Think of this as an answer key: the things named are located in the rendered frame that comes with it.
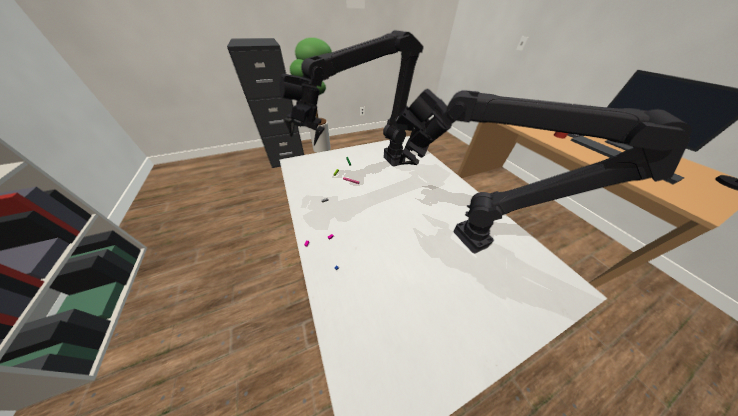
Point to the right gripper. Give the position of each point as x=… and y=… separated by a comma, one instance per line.
x=311, y=125

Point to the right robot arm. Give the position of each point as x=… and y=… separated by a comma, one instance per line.
x=329, y=64

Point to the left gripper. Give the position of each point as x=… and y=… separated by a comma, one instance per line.
x=421, y=150

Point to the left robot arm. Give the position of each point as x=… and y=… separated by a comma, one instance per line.
x=626, y=126

